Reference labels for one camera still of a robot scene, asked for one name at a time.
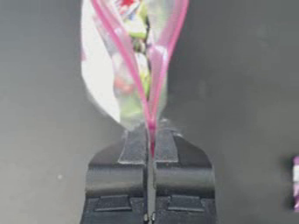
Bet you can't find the purple candy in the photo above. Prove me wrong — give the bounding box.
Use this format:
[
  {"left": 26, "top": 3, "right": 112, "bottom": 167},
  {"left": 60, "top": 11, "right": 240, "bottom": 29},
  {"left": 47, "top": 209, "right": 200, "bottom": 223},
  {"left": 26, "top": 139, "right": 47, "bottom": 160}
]
[{"left": 291, "top": 155, "right": 299, "bottom": 213}]

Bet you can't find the clear bag with pink zip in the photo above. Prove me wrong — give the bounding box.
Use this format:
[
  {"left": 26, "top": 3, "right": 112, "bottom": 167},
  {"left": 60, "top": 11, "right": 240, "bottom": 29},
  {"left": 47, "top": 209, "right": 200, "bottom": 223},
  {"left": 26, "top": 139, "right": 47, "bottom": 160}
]
[{"left": 79, "top": 0, "right": 192, "bottom": 154}]

